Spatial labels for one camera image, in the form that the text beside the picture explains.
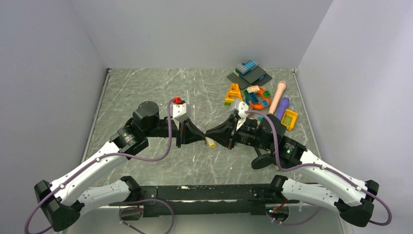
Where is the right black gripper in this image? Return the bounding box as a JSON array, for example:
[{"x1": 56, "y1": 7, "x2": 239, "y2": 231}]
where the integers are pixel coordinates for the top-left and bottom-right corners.
[{"x1": 205, "y1": 114, "x2": 273, "y2": 151}]

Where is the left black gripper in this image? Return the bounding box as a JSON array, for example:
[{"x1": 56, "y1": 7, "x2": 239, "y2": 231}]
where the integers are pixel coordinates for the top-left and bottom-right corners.
[{"x1": 145, "y1": 117, "x2": 207, "y2": 148}]

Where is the yellow key tag with keyring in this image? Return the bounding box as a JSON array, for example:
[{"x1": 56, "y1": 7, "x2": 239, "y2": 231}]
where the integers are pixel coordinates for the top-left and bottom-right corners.
[{"x1": 206, "y1": 137, "x2": 216, "y2": 148}]

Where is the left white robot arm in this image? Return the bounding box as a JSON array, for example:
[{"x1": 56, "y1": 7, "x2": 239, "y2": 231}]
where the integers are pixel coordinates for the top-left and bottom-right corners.
[{"x1": 34, "y1": 98, "x2": 205, "y2": 232}]

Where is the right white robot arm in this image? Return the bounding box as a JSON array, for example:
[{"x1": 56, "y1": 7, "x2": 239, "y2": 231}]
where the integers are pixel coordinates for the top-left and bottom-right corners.
[{"x1": 206, "y1": 114, "x2": 379, "y2": 227}]

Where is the orange triangular toy block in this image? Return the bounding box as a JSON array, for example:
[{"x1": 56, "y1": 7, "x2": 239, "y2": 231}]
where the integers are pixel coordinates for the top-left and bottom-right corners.
[{"x1": 224, "y1": 83, "x2": 243, "y2": 106}]

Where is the black microphone stand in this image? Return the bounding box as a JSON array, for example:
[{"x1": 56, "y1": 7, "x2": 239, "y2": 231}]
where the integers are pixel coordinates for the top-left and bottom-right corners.
[{"x1": 251, "y1": 147, "x2": 280, "y2": 171}]

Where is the blue grey lego stack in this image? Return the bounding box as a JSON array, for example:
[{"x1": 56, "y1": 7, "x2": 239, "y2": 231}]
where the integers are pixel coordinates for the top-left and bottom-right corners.
[{"x1": 235, "y1": 60, "x2": 258, "y2": 76}]

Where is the dark grey lego baseplate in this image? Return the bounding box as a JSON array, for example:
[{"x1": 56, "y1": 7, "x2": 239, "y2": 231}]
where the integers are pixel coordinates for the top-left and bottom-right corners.
[{"x1": 227, "y1": 66, "x2": 273, "y2": 90}]

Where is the purple toy microphone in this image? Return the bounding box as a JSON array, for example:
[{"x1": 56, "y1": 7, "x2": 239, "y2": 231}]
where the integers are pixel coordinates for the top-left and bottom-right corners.
[{"x1": 276, "y1": 97, "x2": 290, "y2": 120}]

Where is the yellow window toy block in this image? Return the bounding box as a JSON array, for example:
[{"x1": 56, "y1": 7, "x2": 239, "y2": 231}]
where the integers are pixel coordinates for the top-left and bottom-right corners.
[{"x1": 281, "y1": 109, "x2": 298, "y2": 131}]

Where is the pink toy microphone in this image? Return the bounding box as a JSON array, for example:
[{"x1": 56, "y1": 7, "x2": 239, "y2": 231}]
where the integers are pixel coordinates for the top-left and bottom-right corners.
[{"x1": 268, "y1": 80, "x2": 287, "y2": 114}]

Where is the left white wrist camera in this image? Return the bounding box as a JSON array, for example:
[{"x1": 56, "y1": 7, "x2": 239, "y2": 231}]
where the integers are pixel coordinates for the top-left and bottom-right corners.
[{"x1": 172, "y1": 97, "x2": 191, "y2": 127}]

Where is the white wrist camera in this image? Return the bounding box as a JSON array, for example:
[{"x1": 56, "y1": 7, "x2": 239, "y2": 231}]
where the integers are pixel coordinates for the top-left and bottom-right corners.
[
  {"x1": 230, "y1": 99, "x2": 249, "y2": 130},
  {"x1": 172, "y1": 97, "x2": 191, "y2": 127}
]

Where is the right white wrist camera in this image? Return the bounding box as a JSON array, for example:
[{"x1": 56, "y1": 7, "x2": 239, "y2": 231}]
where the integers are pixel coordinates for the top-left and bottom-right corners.
[{"x1": 230, "y1": 99, "x2": 249, "y2": 130}]

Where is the orange ring toy with bricks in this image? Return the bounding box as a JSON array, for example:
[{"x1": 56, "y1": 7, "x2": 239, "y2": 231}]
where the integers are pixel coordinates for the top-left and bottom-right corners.
[{"x1": 243, "y1": 86, "x2": 271, "y2": 110}]

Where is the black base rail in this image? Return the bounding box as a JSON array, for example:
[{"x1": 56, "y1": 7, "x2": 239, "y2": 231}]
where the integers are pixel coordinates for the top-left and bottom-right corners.
[{"x1": 113, "y1": 175, "x2": 307, "y2": 217}]

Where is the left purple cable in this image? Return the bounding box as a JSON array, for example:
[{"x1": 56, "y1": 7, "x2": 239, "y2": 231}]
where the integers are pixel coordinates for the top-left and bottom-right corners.
[{"x1": 24, "y1": 99, "x2": 175, "y2": 234}]

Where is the purple cable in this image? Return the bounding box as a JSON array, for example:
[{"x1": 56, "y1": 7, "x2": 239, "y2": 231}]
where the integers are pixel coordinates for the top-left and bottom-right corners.
[
  {"x1": 245, "y1": 110, "x2": 393, "y2": 226},
  {"x1": 24, "y1": 99, "x2": 175, "y2": 234}
]

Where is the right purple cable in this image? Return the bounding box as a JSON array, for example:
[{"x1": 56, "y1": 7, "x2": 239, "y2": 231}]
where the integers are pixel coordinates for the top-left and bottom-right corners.
[{"x1": 245, "y1": 110, "x2": 393, "y2": 226}]

